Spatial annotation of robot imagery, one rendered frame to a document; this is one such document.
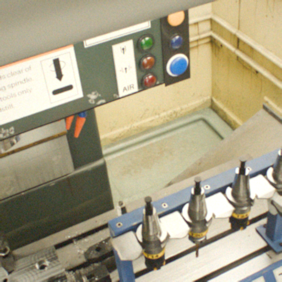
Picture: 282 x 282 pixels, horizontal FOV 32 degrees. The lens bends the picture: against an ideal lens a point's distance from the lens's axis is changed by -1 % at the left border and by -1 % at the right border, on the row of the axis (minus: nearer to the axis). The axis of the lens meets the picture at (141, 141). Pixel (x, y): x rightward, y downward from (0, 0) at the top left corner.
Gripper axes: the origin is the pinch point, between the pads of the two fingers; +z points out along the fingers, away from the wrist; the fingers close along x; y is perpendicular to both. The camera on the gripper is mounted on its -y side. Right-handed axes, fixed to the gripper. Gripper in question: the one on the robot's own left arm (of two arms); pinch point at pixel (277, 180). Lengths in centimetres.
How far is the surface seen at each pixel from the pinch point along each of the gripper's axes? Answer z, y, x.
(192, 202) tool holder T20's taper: -1.4, -7.5, -23.5
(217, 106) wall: 90, 57, 43
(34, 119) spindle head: -3, -43, -50
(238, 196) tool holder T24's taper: -2.3, -4.1, -12.7
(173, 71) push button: -4, -44, -28
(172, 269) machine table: 8.1, 29.8, -24.4
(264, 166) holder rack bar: 3.1, -3.0, -1.7
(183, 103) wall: 97, 55, 29
